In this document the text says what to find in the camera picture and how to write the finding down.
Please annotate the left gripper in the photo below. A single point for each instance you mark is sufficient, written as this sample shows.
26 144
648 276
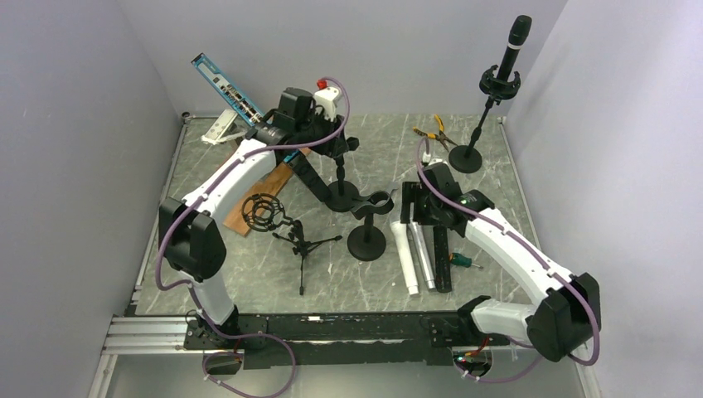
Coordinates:
336 146

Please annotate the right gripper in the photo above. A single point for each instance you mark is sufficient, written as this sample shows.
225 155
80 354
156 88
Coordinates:
413 191

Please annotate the grey condenser microphone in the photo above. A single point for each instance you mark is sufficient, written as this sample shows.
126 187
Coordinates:
423 254

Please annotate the white microphone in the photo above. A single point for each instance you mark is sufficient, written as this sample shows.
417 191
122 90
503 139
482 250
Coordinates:
405 257

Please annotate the black stand with shock mount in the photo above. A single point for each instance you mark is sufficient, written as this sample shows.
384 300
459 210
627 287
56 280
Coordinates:
499 84

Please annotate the black handheld microphone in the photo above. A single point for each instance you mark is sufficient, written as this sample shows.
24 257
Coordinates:
442 266

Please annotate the black stand for white microphone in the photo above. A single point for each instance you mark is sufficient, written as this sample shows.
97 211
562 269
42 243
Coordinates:
343 192

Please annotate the black round-base clip stand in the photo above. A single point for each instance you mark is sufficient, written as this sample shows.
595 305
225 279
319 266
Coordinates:
367 242

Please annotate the black tripod shock-mount stand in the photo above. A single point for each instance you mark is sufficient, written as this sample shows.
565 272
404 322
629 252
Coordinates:
263 212

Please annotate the black slim microphone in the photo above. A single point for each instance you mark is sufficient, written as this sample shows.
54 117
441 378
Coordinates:
518 34

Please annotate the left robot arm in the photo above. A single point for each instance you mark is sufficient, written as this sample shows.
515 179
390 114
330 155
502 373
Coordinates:
189 237

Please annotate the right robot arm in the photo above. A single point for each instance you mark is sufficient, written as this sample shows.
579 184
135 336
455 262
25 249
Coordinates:
562 318

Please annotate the green orange screwdriver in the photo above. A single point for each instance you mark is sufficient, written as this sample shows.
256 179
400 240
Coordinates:
460 260

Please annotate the wooden board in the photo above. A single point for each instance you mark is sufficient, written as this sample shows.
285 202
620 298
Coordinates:
272 185

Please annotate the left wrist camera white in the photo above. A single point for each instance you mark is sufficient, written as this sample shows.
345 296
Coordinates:
326 98

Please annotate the blue network switch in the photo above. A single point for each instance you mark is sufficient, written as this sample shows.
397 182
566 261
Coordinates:
228 90

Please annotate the metal switch stand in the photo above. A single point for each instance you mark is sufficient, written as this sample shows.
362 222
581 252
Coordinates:
224 130

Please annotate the black base frame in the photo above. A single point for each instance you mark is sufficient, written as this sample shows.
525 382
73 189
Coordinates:
274 339

